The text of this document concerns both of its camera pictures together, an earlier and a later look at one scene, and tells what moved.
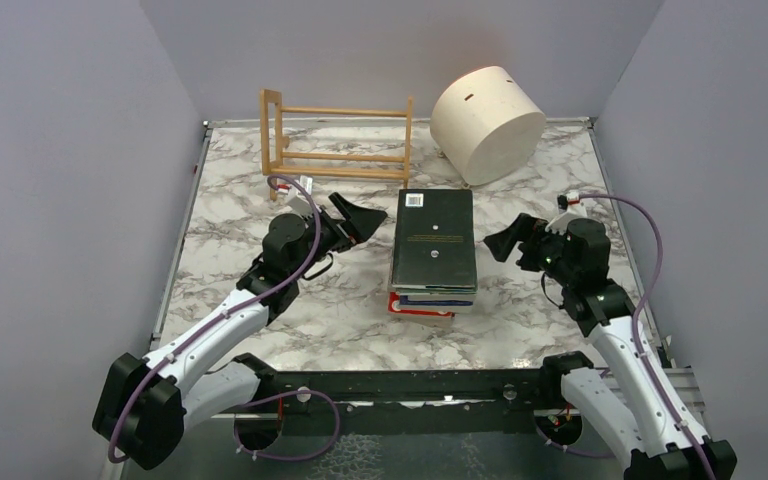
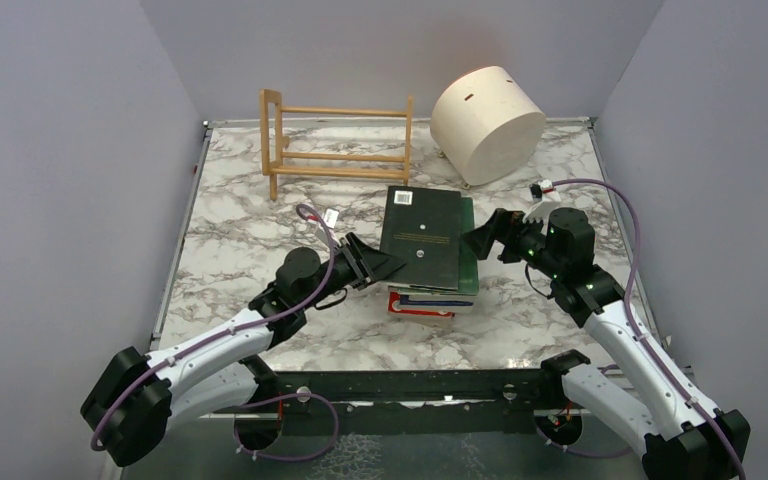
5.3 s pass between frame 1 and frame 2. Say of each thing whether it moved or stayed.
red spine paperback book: stayed
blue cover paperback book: stayed
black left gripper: moved
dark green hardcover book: moved
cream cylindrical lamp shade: stayed
